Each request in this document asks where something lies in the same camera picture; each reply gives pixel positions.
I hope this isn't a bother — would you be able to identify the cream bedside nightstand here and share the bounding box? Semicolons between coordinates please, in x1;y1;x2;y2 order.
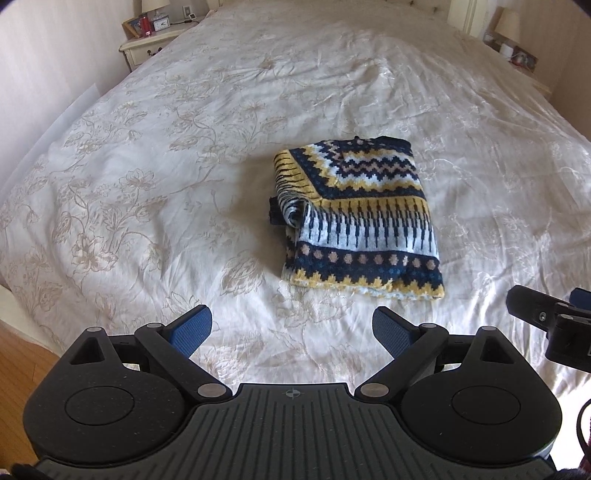
484;39;556;97
121;31;182;72

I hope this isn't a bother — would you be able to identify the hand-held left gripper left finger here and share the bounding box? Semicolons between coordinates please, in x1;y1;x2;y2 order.
62;305;227;401

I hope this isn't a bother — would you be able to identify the white floral bedspread bed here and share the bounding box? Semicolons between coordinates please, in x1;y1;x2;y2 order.
0;0;591;418

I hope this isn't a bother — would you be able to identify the cream padded headboard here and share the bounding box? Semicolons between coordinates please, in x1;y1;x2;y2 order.
207;0;477;29

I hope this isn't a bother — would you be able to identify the dark framed photo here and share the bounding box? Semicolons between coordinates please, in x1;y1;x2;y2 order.
510;45;539;71

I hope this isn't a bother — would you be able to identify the beige shade table lamp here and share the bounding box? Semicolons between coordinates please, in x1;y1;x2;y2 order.
495;9;523;44

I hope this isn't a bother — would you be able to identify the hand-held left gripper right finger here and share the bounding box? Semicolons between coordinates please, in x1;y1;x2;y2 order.
358;306;522;400

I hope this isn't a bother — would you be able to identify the navy yellow patterned knit sweater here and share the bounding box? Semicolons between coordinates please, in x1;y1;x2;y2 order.
269;135;448;302

